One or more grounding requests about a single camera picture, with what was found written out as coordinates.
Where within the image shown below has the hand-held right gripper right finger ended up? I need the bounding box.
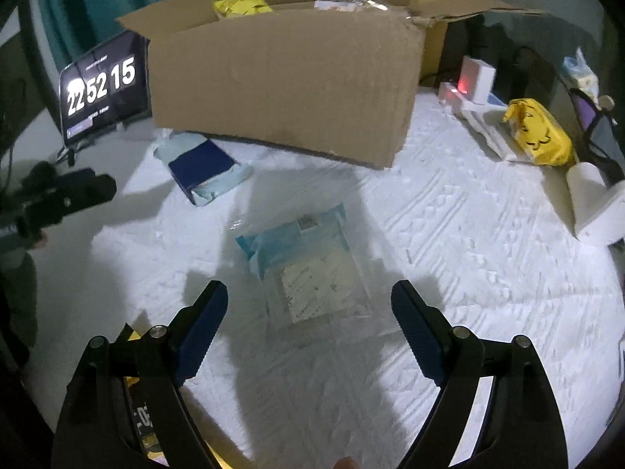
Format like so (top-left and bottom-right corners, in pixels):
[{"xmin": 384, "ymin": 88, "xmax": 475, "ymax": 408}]
[{"xmin": 391, "ymin": 279, "xmax": 570, "ymax": 469}]

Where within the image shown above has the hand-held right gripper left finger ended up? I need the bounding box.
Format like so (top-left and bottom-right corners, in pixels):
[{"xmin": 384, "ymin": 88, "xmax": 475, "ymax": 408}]
[{"xmin": 51, "ymin": 280, "xmax": 229, "ymax": 469}]

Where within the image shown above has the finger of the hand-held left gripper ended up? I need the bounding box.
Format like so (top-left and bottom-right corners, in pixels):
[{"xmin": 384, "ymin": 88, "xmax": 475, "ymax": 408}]
[
  {"xmin": 22, "ymin": 161, "xmax": 58, "ymax": 191},
  {"xmin": 27, "ymin": 167, "xmax": 118, "ymax": 230}
]

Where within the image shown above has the clear blue white packet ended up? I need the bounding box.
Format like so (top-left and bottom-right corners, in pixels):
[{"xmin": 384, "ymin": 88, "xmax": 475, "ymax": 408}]
[{"xmin": 229, "ymin": 202, "xmax": 377, "ymax": 338}]

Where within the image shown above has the navy blue snack packet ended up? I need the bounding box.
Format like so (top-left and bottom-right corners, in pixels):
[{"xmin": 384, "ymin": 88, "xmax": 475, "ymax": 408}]
[{"xmin": 154, "ymin": 133, "xmax": 255, "ymax": 206}]

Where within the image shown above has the cardboard box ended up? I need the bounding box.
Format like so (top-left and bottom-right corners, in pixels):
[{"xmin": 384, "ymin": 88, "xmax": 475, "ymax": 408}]
[{"xmin": 116, "ymin": 0, "xmax": 543, "ymax": 171}]

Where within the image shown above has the yellow snack packet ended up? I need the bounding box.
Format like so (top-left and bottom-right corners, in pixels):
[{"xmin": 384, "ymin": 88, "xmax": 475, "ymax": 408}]
[{"xmin": 212, "ymin": 0, "xmax": 271, "ymax": 19}]

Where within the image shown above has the tablet with clock display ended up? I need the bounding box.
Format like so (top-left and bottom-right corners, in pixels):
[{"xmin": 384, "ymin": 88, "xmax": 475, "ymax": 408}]
[{"xmin": 59, "ymin": 30, "xmax": 153, "ymax": 147}]

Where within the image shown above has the white paper holder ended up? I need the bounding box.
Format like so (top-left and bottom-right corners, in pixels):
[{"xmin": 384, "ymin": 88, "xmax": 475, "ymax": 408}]
[{"xmin": 566, "ymin": 161, "xmax": 625, "ymax": 242}]

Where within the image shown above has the yellow plastic bag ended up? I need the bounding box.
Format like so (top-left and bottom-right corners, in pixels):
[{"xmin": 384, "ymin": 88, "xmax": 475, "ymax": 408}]
[{"xmin": 503, "ymin": 98, "xmax": 573, "ymax": 166}]

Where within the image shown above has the white charger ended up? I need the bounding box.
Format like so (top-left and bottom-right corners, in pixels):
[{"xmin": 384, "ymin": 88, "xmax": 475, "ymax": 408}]
[{"xmin": 459, "ymin": 56, "xmax": 496, "ymax": 106}]

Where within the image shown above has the dark grey bag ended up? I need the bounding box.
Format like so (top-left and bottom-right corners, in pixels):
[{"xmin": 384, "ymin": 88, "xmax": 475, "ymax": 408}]
[{"xmin": 569, "ymin": 88, "xmax": 625, "ymax": 186}]

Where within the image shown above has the tissue pack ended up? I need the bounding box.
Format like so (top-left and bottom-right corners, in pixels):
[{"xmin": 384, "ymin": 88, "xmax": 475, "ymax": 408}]
[{"xmin": 561, "ymin": 49, "xmax": 599, "ymax": 101}]

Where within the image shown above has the black cable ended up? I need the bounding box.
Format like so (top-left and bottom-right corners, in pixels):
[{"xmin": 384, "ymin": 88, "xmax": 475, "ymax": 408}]
[{"xmin": 56, "ymin": 141, "xmax": 98, "ymax": 164}]

